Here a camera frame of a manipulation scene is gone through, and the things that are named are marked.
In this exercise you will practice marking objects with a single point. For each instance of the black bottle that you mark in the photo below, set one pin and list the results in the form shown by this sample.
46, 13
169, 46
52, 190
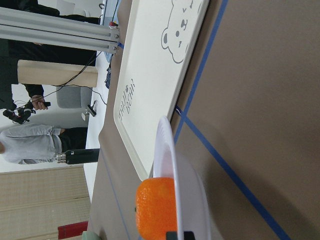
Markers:
78, 156

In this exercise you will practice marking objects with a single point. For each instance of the white round plate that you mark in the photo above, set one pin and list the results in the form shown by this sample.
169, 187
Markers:
192, 210

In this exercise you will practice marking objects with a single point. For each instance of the aluminium camera post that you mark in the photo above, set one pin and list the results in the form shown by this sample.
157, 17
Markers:
43, 29

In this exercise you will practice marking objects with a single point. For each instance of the red bottle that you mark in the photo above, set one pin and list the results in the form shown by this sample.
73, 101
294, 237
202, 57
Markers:
72, 230

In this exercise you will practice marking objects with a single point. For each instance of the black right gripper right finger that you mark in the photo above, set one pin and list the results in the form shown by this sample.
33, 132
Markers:
188, 235

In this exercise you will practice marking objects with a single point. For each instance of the standing person grey shirt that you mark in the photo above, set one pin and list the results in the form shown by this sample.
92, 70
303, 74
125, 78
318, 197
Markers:
37, 143

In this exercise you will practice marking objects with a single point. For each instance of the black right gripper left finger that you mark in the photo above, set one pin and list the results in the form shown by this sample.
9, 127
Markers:
171, 235

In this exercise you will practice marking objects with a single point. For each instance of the cream bear print tray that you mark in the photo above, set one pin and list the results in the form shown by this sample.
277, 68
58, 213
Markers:
159, 42

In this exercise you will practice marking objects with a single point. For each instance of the light green bowl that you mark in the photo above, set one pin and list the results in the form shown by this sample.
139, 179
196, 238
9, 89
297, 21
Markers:
89, 235

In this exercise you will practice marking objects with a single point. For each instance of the orange fruit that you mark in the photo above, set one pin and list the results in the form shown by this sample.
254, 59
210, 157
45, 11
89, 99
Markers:
155, 208

